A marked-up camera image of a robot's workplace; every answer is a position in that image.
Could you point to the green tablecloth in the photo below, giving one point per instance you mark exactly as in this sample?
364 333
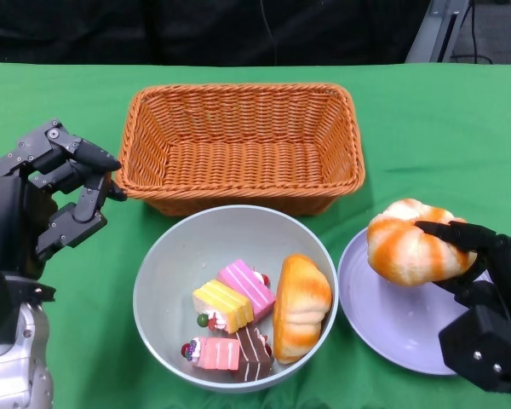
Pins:
47 98

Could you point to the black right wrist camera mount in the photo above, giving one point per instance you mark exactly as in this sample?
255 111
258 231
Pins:
485 345

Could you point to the lavender plate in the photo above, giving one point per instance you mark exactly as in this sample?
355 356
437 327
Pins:
400 324

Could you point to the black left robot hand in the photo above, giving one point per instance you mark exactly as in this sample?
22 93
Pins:
4 213

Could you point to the black backdrop curtain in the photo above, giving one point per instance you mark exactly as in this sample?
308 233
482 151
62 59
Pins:
110 30

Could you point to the orange wicker basket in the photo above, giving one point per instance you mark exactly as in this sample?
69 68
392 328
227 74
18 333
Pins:
238 170

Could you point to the salmon cake slice with berries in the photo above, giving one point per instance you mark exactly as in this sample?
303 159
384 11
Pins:
217 353

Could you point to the yellow layered cake slice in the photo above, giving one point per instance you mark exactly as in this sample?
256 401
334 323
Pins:
223 304

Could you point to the round orange-striped bread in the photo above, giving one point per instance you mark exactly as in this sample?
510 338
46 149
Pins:
409 247

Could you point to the long orange-striped bread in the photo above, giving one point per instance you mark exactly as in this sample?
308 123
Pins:
300 307

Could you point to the pale grey bowl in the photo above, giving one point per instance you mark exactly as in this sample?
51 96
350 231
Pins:
183 251

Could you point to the chocolate layered cake slice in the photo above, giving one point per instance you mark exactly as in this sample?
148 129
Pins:
253 353

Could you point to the pink layered cake slice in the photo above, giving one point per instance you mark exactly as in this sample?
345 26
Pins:
249 285

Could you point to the grey metal frame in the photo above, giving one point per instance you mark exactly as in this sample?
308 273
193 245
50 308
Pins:
426 38

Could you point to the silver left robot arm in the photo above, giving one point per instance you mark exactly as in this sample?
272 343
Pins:
17 366

